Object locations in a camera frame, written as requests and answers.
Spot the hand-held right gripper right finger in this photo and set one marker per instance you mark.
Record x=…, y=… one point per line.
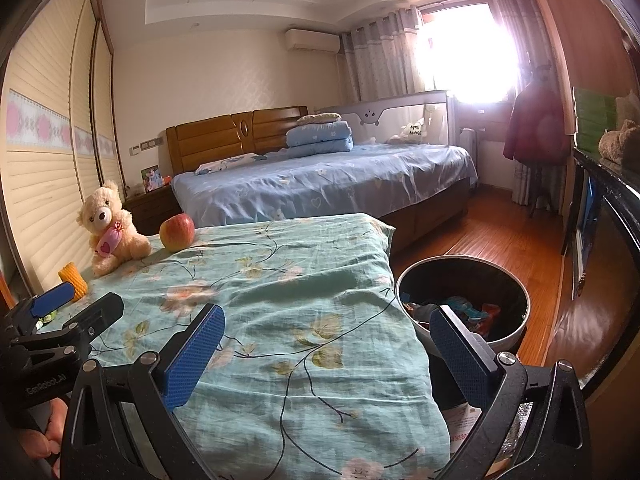
x=460, y=355

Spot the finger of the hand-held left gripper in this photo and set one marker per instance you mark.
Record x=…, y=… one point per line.
x=102, y=312
x=52, y=299

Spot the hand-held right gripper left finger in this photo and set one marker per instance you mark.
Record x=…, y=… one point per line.
x=192, y=355

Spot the white waste bin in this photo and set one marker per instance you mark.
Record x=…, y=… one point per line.
x=507, y=341

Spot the grey carton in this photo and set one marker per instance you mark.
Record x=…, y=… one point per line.
x=425, y=312

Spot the person's left hand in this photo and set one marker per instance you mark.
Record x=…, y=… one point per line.
x=50, y=440

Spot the green candy wrapper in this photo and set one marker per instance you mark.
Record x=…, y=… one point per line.
x=48, y=317

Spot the yellow corn toy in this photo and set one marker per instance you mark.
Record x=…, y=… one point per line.
x=75, y=282

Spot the white red printed box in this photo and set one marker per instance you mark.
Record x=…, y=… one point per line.
x=462, y=425

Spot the cream teddy bear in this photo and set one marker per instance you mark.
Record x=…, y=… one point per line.
x=107, y=220

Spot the red apple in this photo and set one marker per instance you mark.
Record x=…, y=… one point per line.
x=176, y=232

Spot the wooden nightstand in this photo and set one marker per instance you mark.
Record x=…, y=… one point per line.
x=152, y=210

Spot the teal floral cloth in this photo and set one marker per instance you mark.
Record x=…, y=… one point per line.
x=300, y=300

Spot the cream slatted wardrobe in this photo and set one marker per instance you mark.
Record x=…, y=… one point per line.
x=45, y=175

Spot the white printed pillow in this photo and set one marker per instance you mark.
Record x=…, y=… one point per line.
x=225, y=164

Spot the black cabinet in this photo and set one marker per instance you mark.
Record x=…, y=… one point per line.
x=615, y=240

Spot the wooden headboard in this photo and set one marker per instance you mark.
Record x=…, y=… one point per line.
x=210, y=145

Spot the white radiator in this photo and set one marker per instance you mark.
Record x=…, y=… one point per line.
x=469, y=142

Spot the blue sheet bed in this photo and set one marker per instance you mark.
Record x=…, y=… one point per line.
x=325, y=180

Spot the white plush toy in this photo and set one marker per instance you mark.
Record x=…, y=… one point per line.
x=407, y=132

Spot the dark red coat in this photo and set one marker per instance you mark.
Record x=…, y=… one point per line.
x=537, y=120

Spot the folded blue quilt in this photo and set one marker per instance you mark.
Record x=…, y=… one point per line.
x=320, y=136

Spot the brown plush toy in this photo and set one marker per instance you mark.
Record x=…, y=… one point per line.
x=620, y=142

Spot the beige pillow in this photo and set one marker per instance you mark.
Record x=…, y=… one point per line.
x=317, y=118

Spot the stack of green boxes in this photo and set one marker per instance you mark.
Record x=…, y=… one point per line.
x=592, y=120

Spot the bright window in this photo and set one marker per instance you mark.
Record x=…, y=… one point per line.
x=465, y=50

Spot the patterned curtain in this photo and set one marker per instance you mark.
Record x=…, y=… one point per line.
x=380, y=55
x=520, y=25

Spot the white air conditioner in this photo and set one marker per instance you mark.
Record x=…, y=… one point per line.
x=312, y=40

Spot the photo frame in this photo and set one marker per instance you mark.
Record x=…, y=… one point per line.
x=150, y=179

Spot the wall switch panel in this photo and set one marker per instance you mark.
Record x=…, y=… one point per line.
x=145, y=146

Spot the grey bed guard rail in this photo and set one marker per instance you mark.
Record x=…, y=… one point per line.
x=385, y=115

